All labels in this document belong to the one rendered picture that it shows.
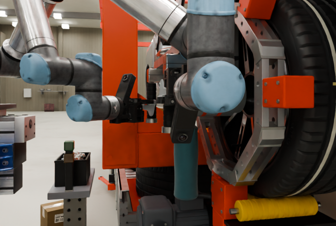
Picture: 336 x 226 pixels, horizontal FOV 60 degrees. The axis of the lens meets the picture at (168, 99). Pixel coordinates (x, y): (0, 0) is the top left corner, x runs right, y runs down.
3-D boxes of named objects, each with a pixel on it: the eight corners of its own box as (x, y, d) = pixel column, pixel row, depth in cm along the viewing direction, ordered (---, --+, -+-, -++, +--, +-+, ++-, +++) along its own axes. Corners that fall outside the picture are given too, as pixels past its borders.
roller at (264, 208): (326, 217, 87) (326, 198, 87) (234, 225, 81) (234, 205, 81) (313, 210, 93) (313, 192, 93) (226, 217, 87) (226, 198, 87)
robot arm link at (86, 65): (74, 49, 76) (74, 91, 76) (108, 54, 85) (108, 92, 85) (58, 52, 81) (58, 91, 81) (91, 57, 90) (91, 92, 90)
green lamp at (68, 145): (73, 151, 122) (73, 141, 122) (63, 151, 121) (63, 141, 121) (74, 149, 126) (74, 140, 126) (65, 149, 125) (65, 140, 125)
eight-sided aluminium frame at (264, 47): (286, 204, 71) (286, -19, 71) (261, 206, 70) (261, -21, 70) (210, 160, 124) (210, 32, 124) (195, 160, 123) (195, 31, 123)
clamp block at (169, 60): (200, 73, 75) (200, 53, 75) (166, 73, 73) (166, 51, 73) (195, 75, 80) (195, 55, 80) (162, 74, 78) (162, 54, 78)
